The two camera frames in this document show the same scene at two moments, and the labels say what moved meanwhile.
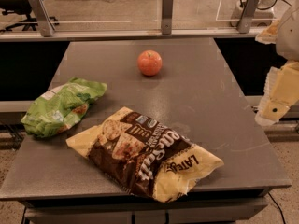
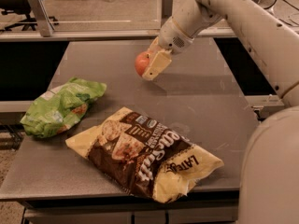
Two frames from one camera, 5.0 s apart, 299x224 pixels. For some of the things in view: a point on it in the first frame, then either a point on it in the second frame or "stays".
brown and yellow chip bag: x=144 y=155 stays
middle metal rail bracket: x=167 y=2 stays
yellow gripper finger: x=268 y=35 → x=154 y=48
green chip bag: x=61 y=106 stays
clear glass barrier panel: x=139 y=7 stays
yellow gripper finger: x=281 y=92 → x=159 y=63
